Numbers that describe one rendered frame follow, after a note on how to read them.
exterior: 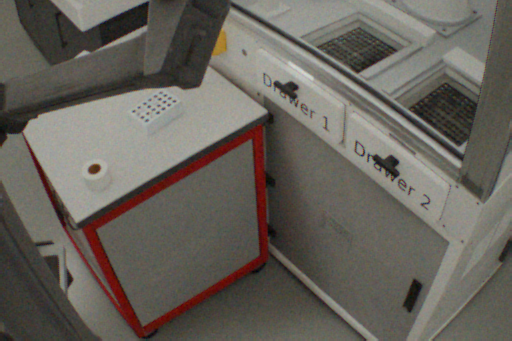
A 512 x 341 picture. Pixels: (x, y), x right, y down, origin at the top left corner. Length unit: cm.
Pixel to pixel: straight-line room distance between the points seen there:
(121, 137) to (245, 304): 81
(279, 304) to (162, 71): 150
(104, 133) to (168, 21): 95
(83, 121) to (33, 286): 122
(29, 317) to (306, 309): 164
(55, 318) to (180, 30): 33
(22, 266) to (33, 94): 43
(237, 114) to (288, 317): 79
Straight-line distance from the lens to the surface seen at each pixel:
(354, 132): 124
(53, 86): 71
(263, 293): 201
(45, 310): 39
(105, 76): 64
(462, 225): 116
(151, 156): 140
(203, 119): 147
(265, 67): 140
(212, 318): 197
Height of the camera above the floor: 173
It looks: 45 degrees down
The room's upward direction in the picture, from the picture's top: 3 degrees counter-clockwise
